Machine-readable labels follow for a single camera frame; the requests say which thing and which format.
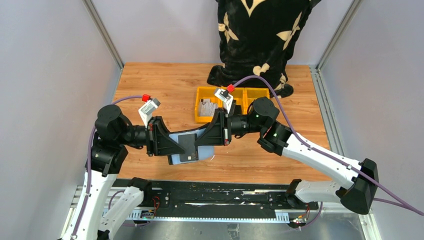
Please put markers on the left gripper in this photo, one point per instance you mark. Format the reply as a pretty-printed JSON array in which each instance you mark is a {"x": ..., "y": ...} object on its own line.
[{"x": 151, "y": 136}]

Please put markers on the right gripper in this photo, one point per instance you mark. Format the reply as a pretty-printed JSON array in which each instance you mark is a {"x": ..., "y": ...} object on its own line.
[{"x": 225, "y": 127}]

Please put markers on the black card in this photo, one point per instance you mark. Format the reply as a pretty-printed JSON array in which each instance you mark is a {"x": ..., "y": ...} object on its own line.
[{"x": 187, "y": 141}]

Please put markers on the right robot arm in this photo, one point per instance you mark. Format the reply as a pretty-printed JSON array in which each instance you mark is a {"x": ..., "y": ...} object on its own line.
[{"x": 353, "y": 183}]

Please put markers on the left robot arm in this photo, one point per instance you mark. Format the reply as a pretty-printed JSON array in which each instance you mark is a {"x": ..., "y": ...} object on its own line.
[{"x": 112, "y": 135}]

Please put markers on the silver cards in bin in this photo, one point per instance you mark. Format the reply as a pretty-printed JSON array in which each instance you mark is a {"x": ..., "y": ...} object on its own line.
[{"x": 206, "y": 108}]

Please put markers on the left yellow bin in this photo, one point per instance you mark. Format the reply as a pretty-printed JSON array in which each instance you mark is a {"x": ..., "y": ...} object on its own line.
[{"x": 205, "y": 92}]

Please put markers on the yellow bin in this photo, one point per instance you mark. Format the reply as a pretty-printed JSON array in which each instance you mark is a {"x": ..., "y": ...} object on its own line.
[
  {"x": 238, "y": 95},
  {"x": 251, "y": 94},
  {"x": 205, "y": 92}
]

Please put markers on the middle yellow bin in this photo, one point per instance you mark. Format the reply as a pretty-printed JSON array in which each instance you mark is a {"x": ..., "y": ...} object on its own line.
[{"x": 238, "y": 95}]

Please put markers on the right yellow bin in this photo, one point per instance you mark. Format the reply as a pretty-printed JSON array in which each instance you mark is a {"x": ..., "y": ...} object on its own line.
[{"x": 251, "y": 94}]

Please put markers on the black floral blanket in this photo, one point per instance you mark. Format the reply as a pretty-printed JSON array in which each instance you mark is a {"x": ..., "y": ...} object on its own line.
[{"x": 258, "y": 37}]

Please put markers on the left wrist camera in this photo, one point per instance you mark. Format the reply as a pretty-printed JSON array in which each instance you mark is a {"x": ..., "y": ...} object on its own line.
[{"x": 146, "y": 111}]

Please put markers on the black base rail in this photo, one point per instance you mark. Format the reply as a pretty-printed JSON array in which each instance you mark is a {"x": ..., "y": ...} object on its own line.
[{"x": 217, "y": 202}]

